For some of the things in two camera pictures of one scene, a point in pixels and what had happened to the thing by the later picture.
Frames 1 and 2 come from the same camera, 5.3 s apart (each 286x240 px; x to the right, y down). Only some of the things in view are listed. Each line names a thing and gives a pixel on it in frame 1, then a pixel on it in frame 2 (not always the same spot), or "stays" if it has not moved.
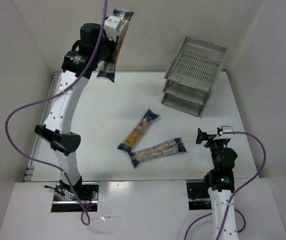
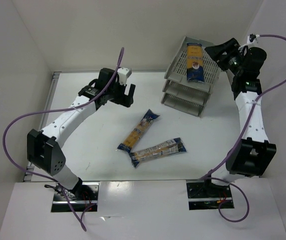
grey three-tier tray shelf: x=193 y=75 stays
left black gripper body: x=110 y=50 → x=122 y=94
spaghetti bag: x=173 y=146 stays
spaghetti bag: x=138 y=132 stays
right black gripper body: x=210 y=137 → x=225 y=56
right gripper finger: x=202 y=136 → x=221 y=53
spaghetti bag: x=107 y=70 → x=195 y=67
